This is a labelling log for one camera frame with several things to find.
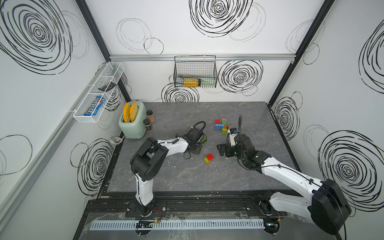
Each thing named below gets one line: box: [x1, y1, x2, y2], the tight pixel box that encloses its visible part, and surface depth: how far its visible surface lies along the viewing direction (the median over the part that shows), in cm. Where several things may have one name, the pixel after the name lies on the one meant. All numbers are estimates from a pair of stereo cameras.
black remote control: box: [98, 82, 117, 92], surface depth 82 cm
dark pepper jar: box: [143, 119, 153, 132], surface depth 101 cm
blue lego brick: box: [215, 124, 225, 129], surface depth 107 cm
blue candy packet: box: [83, 96, 106, 116], surface depth 71 cm
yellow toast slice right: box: [129, 102, 138, 122], surface depth 91 cm
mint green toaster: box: [130, 101, 147, 139], surface depth 98 cm
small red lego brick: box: [206, 153, 214, 161], surface depth 88 cm
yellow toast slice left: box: [123, 102, 131, 123], surface depth 89 cm
